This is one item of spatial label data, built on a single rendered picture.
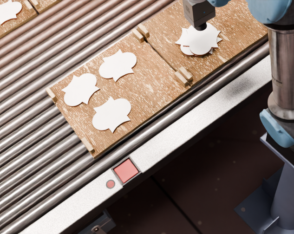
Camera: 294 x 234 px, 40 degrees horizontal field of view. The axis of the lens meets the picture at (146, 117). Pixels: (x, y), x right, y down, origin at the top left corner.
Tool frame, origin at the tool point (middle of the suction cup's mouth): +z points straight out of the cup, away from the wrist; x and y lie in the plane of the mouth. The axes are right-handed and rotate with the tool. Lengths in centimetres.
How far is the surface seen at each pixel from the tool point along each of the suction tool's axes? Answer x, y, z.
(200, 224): 33, 29, 102
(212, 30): -0.7, -4.8, 6.3
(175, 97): 14.4, 20.2, 8.8
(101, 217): 34, 62, 19
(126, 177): 30, 48, 10
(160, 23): -17.5, 7.7, 8.8
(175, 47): -4.1, 9.0, 8.8
